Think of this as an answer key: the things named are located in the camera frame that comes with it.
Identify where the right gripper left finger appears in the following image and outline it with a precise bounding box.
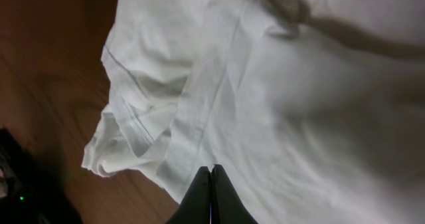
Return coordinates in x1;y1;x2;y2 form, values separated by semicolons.
166;167;211;224

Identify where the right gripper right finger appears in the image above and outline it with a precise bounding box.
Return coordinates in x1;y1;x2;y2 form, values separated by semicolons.
211;164;258;224

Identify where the white t-shirt black logo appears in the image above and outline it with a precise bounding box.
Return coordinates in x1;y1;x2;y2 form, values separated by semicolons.
82;0;424;223

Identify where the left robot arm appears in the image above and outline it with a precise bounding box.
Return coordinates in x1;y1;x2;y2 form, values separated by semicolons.
1;128;82;224

